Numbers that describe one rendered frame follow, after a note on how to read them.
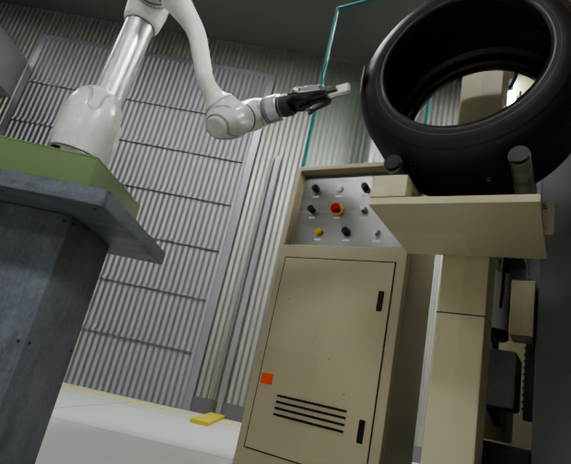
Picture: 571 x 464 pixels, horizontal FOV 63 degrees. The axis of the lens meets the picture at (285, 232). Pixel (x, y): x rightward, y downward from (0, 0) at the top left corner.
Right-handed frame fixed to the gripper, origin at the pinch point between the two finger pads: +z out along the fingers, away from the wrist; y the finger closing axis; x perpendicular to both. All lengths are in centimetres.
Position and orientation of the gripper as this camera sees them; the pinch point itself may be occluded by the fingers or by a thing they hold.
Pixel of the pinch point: (339, 90)
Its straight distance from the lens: 153.7
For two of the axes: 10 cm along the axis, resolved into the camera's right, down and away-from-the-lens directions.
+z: 8.8, -1.2, -4.7
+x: -0.8, 9.2, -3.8
